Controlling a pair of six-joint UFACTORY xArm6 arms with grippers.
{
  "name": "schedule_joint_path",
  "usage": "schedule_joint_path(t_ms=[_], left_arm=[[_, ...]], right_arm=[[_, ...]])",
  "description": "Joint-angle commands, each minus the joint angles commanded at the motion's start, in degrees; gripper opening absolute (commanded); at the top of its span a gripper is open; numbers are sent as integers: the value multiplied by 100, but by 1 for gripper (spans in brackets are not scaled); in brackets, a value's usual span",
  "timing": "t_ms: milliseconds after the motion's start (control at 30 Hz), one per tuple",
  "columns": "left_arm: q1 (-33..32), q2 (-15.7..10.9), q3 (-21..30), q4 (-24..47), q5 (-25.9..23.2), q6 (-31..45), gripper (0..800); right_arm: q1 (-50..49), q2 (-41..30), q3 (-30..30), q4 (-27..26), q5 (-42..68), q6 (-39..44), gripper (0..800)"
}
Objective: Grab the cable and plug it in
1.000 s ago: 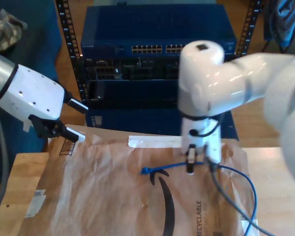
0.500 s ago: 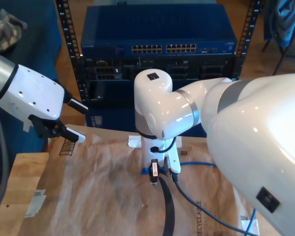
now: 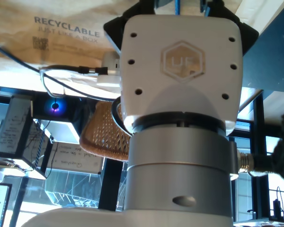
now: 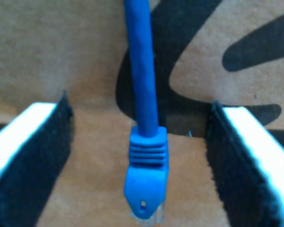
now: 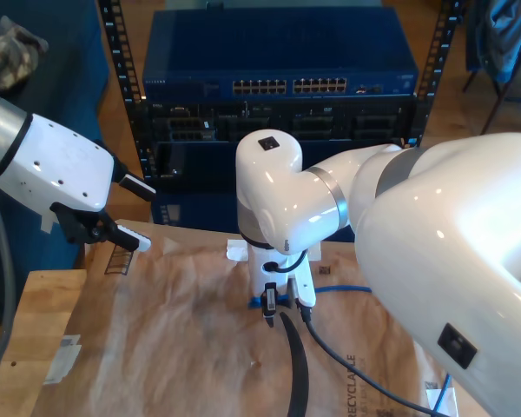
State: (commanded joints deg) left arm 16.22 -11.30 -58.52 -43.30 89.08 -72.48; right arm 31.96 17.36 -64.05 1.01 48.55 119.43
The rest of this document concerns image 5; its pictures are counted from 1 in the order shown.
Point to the blue rack shelf tray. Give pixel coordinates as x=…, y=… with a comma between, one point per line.
x=199, y=156

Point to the brown paper mailer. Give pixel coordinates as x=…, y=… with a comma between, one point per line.
x=156, y=326

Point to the dark blue sofa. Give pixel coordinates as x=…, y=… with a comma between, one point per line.
x=48, y=65

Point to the camouflage cloth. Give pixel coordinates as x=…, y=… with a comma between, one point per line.
x=8, y=56

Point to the black rack server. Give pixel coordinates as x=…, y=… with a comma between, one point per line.
x=330, y=126

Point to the dark metal chair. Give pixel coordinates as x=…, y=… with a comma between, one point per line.
x=488, y=117

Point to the blue jacket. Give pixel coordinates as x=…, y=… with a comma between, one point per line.
x=499, y=39

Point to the black rack frame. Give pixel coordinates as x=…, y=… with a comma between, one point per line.
x=121, y=65

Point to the blue network switch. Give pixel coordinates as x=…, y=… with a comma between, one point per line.
x=278, y=56

